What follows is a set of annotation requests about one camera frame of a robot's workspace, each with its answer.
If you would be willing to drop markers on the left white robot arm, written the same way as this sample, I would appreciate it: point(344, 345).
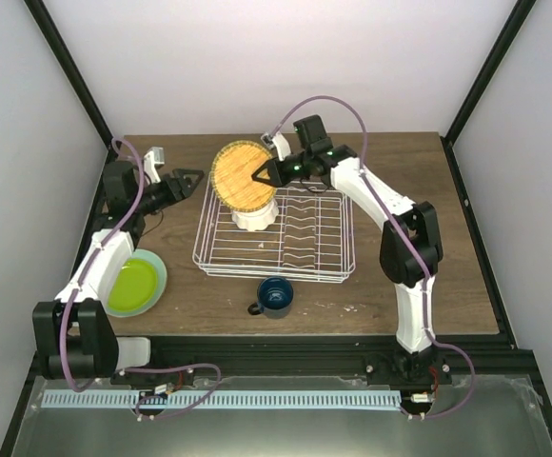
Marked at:
point(73, 336)

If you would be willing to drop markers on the right black frame post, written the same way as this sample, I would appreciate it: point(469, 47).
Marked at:
point(494, 58)

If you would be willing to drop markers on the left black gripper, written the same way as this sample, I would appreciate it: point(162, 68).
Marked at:
point(179, 177)

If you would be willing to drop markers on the white scalloped bowl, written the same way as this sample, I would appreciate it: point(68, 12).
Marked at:
point(256, 220)

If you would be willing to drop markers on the light blue slotted strip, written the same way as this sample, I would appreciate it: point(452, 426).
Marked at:
point(228, 399)

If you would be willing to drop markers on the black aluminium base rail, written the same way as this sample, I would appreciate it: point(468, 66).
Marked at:
point(378, 359)

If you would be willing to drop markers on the pale green plate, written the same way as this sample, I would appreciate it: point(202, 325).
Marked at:
point(162, 272)

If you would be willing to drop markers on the lime green plate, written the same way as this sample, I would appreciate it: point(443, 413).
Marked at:
point(135, 285)

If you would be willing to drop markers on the woven bamboo plate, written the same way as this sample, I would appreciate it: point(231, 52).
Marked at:
point(231, 176)

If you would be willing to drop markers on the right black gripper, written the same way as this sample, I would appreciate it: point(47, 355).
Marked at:
point(277, 177)

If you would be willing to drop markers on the left black frame post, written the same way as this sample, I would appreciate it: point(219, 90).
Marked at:
point(45, 23)

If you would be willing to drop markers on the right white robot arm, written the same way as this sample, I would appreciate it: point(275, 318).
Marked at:
point(411, 246)

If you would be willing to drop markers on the black frame post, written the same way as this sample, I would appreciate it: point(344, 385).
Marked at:
point(494, 58)
point(45, 23)

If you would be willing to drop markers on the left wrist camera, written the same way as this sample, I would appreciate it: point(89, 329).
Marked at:
point(153, 160)

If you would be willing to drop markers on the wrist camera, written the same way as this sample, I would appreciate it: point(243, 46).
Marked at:
point(153, 160)
point(278, 143)

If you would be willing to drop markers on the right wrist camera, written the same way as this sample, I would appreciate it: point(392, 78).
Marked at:
point(278, 143)

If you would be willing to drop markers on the white wire dish rack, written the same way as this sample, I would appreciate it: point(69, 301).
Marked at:
point(311, 240)

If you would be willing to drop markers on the dark blue mug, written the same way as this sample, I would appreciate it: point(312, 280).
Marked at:
point(274, 298)

